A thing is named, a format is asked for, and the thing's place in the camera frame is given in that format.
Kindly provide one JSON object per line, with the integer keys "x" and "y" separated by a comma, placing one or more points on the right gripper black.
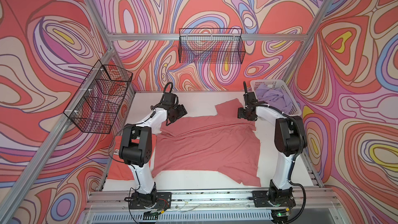
{"x": 241, "y": 113}

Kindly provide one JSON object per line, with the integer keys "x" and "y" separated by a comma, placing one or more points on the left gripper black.
{"x": 183, "y": 111}

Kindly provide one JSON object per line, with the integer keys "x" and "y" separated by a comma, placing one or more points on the pink t shirt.
{"x": 222, "y": 143}

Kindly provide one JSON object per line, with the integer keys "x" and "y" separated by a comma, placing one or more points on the white plastic laundry basket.
{"x": 273, "y": 84}

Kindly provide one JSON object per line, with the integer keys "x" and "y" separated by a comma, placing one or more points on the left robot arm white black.
{"x": 136, "y": 150}

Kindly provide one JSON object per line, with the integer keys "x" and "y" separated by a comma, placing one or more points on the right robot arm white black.
{"x": 289, "y": 140}

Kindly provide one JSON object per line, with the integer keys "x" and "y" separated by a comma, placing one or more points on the lavender t shirt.
{"x": 277, "y": 98}

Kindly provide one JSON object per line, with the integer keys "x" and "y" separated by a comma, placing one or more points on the folded red t shirt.
{"x": 119, "y": 170}

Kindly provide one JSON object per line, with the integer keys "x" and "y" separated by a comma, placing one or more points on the black wire basket back wall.
{"x": 218, "y": 50}

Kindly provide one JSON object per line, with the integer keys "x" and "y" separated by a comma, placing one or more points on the black wire basket wall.
{"x": 97, "y": 102}
{"x": 218, "y": 50}

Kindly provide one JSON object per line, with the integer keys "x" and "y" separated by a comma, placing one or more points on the black wire basket left wall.
{"x": 97, "y": 102}

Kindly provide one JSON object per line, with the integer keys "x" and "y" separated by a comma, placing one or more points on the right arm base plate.
{"x": 275, "y": 198}

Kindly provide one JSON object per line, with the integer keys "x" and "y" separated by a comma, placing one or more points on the aluminium frame back crossbar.
{"x": 175, "y": 37}

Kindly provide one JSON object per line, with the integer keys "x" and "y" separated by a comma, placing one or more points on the aluminium frame left post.
{"x": 111, "y": 55}

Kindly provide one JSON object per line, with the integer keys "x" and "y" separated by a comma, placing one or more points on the aluminium frame post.
{"x": 111, "y": 55}
{"x": 299, "y": 54}

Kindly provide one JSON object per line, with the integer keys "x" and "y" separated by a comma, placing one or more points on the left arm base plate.
{"x": 158, "y": 200}

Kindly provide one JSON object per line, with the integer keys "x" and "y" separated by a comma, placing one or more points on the aluminium frame rail base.
{"x": 218, "y": 206}

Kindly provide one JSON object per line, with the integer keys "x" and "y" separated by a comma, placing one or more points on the aluminium frame right post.
{"x": 299, "y": 54}

